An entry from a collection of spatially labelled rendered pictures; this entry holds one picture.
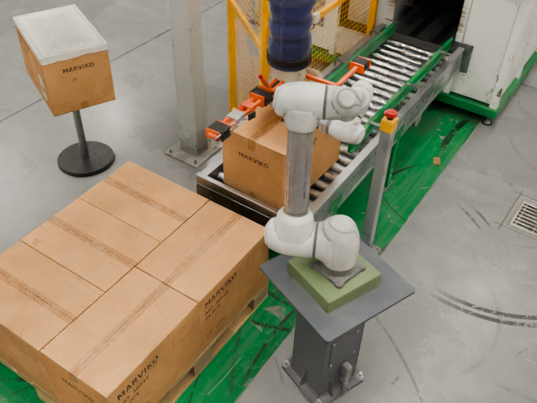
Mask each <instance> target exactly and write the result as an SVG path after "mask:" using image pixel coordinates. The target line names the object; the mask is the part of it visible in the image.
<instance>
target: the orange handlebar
mask: <svg viewBox="0 0 537 403"><path fill-rule="evenodd" d="M357 70H358V66H354V67H353V68H352V69H351V70H350V71H349V72H347V73H346V74H345V75H344V76H343V77H342V79H340V80H339V81H338V82H337V83H335V82H330V81H328V80H325V79H323V78H319V77H317V76H314V75H311V74H306V76H305V78H307V79H309V80H312V81H314V82H319V83H323V84H329V85H334V86H342V85H343V84H344V83H345V82H346V81H347V80H348V79H349V78H350V77H351V76H352V75H353V74H354V73H355V72H356V71H357ZM277 81H278V80H277V79H276V78H275V79H273V80H272V81H271V82H270V83H269V85H270V86H272V85H273V84H274V83H275V82H277ZM282 84H285V82H284V81H281V82H279V83H278V84H277V85H276V86H274V87H273V88H272V90H273V93H275V90H276V88H277V87H278V86H281V85H282ZM254 101H255V98H254V97H251V98H250V99H249V100H245V101H244V102H242V103H241V106H240V107H239V108H238V109H237V110H239V111H242V110H243V111H244V113H245V116H247V115H248V114H250V113H252V112H253V111H255V110H256V109H257V107H258V106H259V105H260V104H261V103H262V101H261V100H260V99H259V100H258V101H256V102H255V103H254ZM229 121H230V119H229V118H228V117H227V118H225V119H224V120H223V122H225V123H228V122H229ZM208 136H209V137H210V138H212V139H214V138H216V137H217V135H216V134H212V133H210V132H209V133H208Z"/></svg>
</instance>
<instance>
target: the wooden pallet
mask: <svg viewBox="0 0 537 403"><path fill-rule="evenodd" d="M268 287H269V280H267V281H266V282H265V283H264V284H263V285H262V286H261V287H260V289H259V290H258V291H257V292H256V293H255V294H254V295H253V297H252V298H251V299H250V300H249V301H248V302H247V303H246V305H245V306H244V307H243V308H242V309H241V310H240V311H239V313H238V314H237V315H236V316H235V317H234V318H233V319H232V320H231V321H230V323H228V324H227V325H226V327H225V328H224V329H223V330H222V331H221V332H220V333H219V335H218V336H217V337H216V338H215V339H214V340H213V341H212V343H211V344H210V345H209V346H208V347H207V348H206V349H205V351H204V352H202V354H201V355H200V356H199V357H198V359H196V360H195V362H194V363H192V365H191V366H190V367H189V368H188V369H187V370H186V371H185V373H184V374H183V375H182V376H181V377H180V378H179V379H178V381H177V382H176V383H175V384H174V385H173V386H172V387H171V389H170V390H169V391H168V392H167V393H166V394H165V395H164V396H163V398H162V399H160V401H159V402H158V403H175V402H176V401H177V399H178V398H179V397H180V396H181V395H182V394H183V392H184V391H186V390H187V388H188V387H189V386H190V385H191V384H192V383H193V381H194V380H195V379H196V378H197V377H198V375H199V374H200V373H201V372H202V371H203V370H204V368H205V367H206V366H207V365H208V364H209V363H210V362H211V360H212V359H214V357H215V356H216V355H217V354H218V353H219V352H220V350H221V349H222V348H223V347H224V346H225V344H226V343H227V342H228V341H229V340H230V339H231V337H232V336H233V335H234V334H235V333H236V332H237V330H238V329H239V328H240V327H241V326H242V325H243V324H244V323H245V322H246V321H247V319H248V318H249V317H250V316H251V315H252V314H253V312H254V311H255V310H256V309H257V308H258V306H259V305H260V304H261V303H262V302H263V301H264V299H265V298H266V297H267V296H268ZM0 362H1V363H2V364H4V365H5V366H7V367H8V368H9V369H11V370H12V371H14V372H15V373H16V374H17V375H18V376H20V377H21V378H23V379H24V380H25V381H27V382H28V383H30V384H31V385H32V386H33V387H35V389H36V391H37V394H38V397H39V398H40V399H41V400H42V401H44V402H45V403H61V402H60V401H59V400H57V399H56V398H54V397H53V396H51V395H50V394H49V393H47V392H46V391H45V390H44V389H42V388H41V387H39V386H38V385H36V384H35V383H34V382H32V381H31V380H30V379H29V378H27V377H26V376H24V375H23V374H22V373H20V372H19V371H17V370H16V369H15V368H14V367H12V366H11V365H9V364H8V363H7V362H5V361H4V360H2V359H1V358H0Z"/></svg>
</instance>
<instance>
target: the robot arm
mask: <svg viewBox="0 0 537 403"><path fill-rule="evenodd" d="M372 96H373V87H372V84H371V83H370V82H368V81H365V80H359V81H357V82H356V83H355V84H354V85H353V86H352V88H350V87H347V86H334V85H329V84H323V83H319V82H287V83H285V84H282V85H281V86H278V87H277V88H276V90H275V94H274V98H273V104H272V107H273V109H274V111H275V113H276V114H277V115H279V116H281V117H283V118H282V119H281V121H282V122H284V124H285V125H286V127H287V129H288V140H287V155H286V175H285V191H284V206H283V207H282V208H281V209H280V210H279V211H278V212H277V216H276V217H273V218H271V219H270V220H269V221H268V223H267V224H266V226H265V244H266V245H267V246H268V247H269V248H270V249H271V250H273V251H275V252H277V253H281V254H283V255H288V256H293V257H312V258H315V259H317V260H316V261H313V262H311V263H310V268H311V269H314V270H315V271H317V272H318V273H319V274H321V275H322V276H323V277H325V278H326V279H328V280H329V281H330V282H331V283H332V284H333V285H334V286H335V287H336V288H337V289H341V288H342V287H343V286H344V284H345V283H347V282H348V281H350V280H351V279H352V278H354V277H355V276H356V275H357V274H358V273H360V272H363V271H365V270H366V265H365V264H363V263H361V262H359V261H357V258H358V254H359V253H360V234H359V230H358V228H357V226H356V223H355V222H354V221H353V220H352V219H351V218H350V217H348V216H345V215H341V214H337V215H333V216H331V217H329V218H327V219H326V220H325V221H319V222H318V221H314V218H313V214H312V211H311V210H310V209H309V208H308V201H309V190H310V180H311V169H312V150H313V139H314V130H315V129H318V130H319V131H320V132H322V133H325V134H327V135H330V136H332V137H333V138H335V139H336V140H338V141H341V142H345V143H348V144H353V145H357V144H359V143H361V142H362V140H363V139H364V136H365V133H366V131H365V129H364V127H363V126H362V125H361V124H360V122H361V119H362V117H363V116H364V115H365V113H366V111H367V109H368V107H369V105H370V103H371V100H372Z"/></svg>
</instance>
